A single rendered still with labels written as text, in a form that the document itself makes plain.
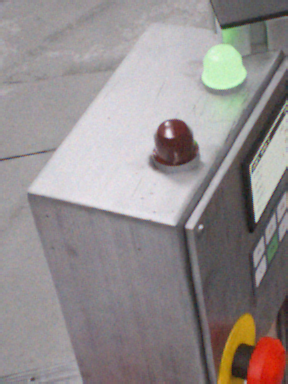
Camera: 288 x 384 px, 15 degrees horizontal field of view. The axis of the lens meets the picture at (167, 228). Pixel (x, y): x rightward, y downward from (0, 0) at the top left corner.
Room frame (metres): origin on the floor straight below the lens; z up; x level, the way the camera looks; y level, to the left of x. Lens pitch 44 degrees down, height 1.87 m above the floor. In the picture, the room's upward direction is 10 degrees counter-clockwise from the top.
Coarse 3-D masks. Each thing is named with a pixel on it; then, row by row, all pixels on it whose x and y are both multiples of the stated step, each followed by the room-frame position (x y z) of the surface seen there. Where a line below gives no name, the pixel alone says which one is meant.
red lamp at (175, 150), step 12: (168, 120) 0.47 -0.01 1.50; (180, 120) 0.47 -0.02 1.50; (156, 132) 0.46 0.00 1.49; (168, 132) 0.46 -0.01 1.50; (180, 132) 0.46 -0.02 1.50; (192, 132) 0.46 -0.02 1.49; (156, 144) 0.46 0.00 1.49; (168, 144) 0.45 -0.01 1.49; (180, 144) 0.45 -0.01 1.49; (192, 144) 0.46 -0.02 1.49; (156, 156) 0.46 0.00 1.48; (168, 156) 0.45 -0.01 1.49; (180, 156) 0.45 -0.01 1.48; (192, 156) 0.45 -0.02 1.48; (168, 168) 0.45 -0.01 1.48; (180, 168) 0.45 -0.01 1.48
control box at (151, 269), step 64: (128, 64) 0.56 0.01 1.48; (192, 64) 0.54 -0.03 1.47; (256, 64) 0.53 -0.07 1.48; (128, 128) 0.49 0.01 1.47; (192, 128) 0.48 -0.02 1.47; (256, 128) 0.49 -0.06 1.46; (64, 192) 0.45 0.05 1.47; (128, 192) 0.44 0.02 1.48; (192, 192) 0.43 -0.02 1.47; (64, 256) 0.45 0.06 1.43; (128, 256) 0.42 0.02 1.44; (192, 256) 0.41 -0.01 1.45; (64, 320) 0.46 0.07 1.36; (128, 320) 0.43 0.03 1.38; (192, 320) 0.41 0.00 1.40; (256, 320) 0.46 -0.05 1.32
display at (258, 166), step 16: (272, 112) 0.51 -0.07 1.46; (272, 128) 0.50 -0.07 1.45; (256, 144) 0.48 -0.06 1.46; (272, 144) 0.50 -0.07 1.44; (256, 160) 0.47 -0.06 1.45; (272, 160) 0.49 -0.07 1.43; (256, 176) 0.47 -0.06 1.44; (272, 176) 0.49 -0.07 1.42; (256, 192) 0.47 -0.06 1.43; (272, 192) 0.49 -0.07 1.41; (256, 208) 0.47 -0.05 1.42; (256, 224) 0.47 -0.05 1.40
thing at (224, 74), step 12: (216, 48) 0.52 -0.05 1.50; (228, 48) 0.52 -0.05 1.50; (204, 60) 0.52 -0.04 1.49; (216, 60) 0.51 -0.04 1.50; (228, 60) 0.51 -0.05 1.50; (240, 60) 0.52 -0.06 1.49; (204, 72) 0.52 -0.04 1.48; (216, 72) 0.51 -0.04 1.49; (228, 72) 0.51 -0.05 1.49; (240, 72) 0.52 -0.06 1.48; (204, 84) 0.52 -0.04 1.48; (216, 84) 0.51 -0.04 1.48; (228, 84) 0.51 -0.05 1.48; (240, 84) 0.51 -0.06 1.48
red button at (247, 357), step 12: (240, 348) 0.43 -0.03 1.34; (252, 348) 0.43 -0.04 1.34; (264, 348) 0.42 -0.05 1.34; (276, 348) 0.42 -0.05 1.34; (240, 360) 0.43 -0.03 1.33; (252, 360) 0.42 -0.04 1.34; (264, 360) 0.42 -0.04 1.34; (276, 360) 0.42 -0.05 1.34; (240, 372) 0.42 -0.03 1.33; (252, 372) 0.41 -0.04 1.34; (264, 372) 0.41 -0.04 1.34; (276, 372) 0.41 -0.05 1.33
